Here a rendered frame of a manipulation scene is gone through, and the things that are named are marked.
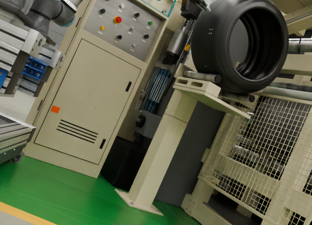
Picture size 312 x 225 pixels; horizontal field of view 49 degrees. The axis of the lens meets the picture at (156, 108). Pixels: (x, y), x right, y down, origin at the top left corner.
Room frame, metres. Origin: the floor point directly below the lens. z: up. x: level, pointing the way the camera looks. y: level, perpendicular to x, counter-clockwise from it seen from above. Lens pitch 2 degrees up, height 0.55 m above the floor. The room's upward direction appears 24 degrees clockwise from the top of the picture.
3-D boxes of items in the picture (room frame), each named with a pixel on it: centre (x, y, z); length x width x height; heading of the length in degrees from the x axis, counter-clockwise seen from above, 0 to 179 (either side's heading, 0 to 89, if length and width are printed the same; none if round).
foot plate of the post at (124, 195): (2.32, -0.15, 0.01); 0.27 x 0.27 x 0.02; 28
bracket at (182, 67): (2.26, -0.20, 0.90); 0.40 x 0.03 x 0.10; 118
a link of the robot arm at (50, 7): (1.83, 0.76, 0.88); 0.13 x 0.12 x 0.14; 159
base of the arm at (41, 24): (1.83, 0.77, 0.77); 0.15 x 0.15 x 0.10
